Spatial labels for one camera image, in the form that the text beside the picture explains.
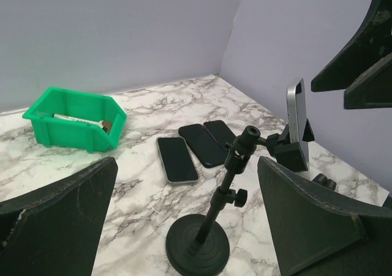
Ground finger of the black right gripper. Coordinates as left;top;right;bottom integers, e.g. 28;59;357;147
311;0;391;92
344;53;392;110

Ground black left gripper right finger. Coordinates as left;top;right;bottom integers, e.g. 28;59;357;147
257;157;391;275

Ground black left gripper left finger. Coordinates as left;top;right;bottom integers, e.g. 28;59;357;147
1;157;118;275

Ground black tall phone stand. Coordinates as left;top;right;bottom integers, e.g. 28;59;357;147
165;119;315;275

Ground silver-edged phone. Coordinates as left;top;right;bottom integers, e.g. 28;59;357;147
156;136;199;186

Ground pink-edged black phone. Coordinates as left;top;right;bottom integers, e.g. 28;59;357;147
203;120;236;150

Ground green plastic bin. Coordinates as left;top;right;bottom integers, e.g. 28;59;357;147
23;87;127;152

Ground items inside green bin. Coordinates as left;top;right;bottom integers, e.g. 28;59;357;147
53;114;113;134

